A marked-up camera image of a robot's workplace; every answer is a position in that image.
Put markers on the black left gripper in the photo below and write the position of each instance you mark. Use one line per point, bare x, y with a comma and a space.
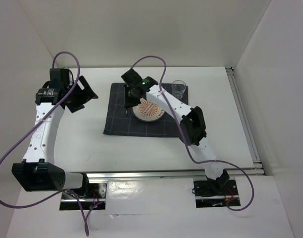
74, 106

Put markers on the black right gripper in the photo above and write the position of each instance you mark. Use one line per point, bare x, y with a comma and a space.
129, 102

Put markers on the orange sunburst patterned plate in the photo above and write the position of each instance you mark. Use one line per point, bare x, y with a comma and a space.
147, 111

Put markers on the clear drinking glass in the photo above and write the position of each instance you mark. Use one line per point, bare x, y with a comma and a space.
178, 89

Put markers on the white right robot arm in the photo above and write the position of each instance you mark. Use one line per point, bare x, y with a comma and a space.
190, 122

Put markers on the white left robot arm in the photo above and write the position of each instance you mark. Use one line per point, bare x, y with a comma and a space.
37, 171

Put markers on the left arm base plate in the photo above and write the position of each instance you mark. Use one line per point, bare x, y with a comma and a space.
92, 197

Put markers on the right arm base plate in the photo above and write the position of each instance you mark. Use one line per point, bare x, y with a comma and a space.
206, 197

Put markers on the aluminium right side rail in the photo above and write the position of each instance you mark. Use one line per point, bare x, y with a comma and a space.
258, 166

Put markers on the aluminium rail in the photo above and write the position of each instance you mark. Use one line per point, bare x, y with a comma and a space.
169, 174
258, 166

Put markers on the aluminium front rail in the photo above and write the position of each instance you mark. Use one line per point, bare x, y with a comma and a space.
169, 174

